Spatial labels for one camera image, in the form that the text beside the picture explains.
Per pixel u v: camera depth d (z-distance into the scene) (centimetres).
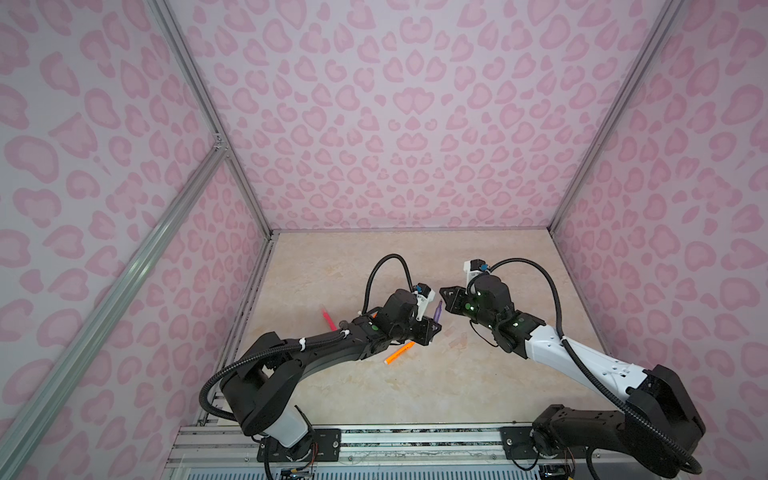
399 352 88
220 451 73
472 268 75
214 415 44
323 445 74
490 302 62
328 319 96
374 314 67
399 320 65
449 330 94
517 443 74
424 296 75
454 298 72
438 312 80
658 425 40
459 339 92
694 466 38
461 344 90
